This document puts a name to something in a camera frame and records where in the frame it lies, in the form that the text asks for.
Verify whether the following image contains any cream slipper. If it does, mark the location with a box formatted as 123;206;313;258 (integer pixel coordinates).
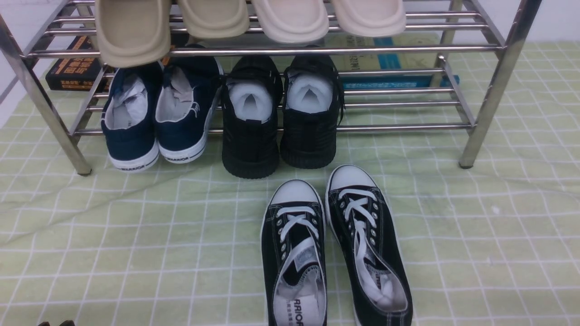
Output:
251;0;329;43
331;0;406;38

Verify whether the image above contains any black canvas sneaker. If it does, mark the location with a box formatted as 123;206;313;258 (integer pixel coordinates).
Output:
260;179;328;326
325;164;414;326

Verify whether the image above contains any teal beige book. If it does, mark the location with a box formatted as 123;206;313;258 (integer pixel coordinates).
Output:
321;32;440;90

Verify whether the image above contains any green checkered tablecloth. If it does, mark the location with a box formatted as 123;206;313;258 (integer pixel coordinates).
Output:
0;42;580;326

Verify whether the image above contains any navy sneaker left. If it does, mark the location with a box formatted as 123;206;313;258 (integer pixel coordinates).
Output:
100;61;163;173

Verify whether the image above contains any black orange book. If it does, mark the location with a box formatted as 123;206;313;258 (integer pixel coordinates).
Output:
45;36;110;92

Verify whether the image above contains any tan slipper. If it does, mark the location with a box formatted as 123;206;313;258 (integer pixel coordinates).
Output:
95;0;172;68
177;0;249;39

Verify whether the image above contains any black knit shoe right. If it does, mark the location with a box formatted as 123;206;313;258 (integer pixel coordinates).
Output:
280;54;345;169

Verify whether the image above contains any black knit shoe left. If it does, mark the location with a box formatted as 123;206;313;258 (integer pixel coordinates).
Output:
220;55;283;179

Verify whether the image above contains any stainless steel shoe rack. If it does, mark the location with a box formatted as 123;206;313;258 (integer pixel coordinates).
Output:
1;0;541;176

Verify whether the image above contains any tan slipper far left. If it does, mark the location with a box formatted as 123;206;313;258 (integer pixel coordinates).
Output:
95;0;172;68

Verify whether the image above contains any navy sneaker right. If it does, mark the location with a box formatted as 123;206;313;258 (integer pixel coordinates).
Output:
154;55;223;164

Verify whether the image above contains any navy sneaker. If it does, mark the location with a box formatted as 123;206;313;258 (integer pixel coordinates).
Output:
100;61;163;173
154;55;223;164

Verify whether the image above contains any black knit shoe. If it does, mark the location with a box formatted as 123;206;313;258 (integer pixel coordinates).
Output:
280;54;345;169
220;55;283;179

